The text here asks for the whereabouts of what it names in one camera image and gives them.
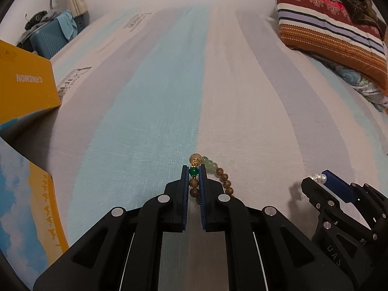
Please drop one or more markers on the striped red pillow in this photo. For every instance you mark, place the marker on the striped red pillow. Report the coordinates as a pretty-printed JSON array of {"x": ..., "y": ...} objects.
[{"x": 318, "y": 27}]

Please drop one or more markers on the cardboard box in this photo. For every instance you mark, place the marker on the cardboard box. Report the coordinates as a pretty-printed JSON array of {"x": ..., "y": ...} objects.
[{"x": 27, "y": 91}]

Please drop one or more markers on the striped bed sheet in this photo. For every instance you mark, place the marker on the striped bed sheet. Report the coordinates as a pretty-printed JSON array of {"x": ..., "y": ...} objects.
[{"x": 242, "y": 97}]

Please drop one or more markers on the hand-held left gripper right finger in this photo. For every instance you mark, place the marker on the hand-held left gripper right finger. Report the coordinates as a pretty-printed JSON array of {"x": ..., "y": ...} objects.
[{"x": 202, "y": 194}]

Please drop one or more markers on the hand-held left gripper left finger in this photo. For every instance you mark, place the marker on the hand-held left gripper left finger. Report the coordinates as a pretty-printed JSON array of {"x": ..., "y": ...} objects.
[{"x": 184, "y": 194}]

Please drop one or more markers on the dark brown blanket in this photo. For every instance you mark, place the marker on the dark brown blanket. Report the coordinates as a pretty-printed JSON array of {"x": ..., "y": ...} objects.
[{"x": 360, "y": 3}]

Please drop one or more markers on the teal suitcase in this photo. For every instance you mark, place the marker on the teal suitcase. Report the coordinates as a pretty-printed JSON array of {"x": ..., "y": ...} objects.
[{"x": 48, "y": 42}]

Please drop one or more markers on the floral bed cloth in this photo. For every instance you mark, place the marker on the floral bed cloth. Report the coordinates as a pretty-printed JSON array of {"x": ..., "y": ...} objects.
[{"x": 363, "y": 85}]

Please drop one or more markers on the light blue cloth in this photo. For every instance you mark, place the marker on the light blue cloth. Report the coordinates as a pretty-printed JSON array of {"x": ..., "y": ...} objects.
[{"x": 66, "y": 24}]

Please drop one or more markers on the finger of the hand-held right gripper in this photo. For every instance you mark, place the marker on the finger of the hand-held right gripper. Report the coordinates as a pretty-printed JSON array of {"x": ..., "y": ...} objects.
[
  {"x": 339, "y": 186},
  {"x": 316, "y": 192}
]

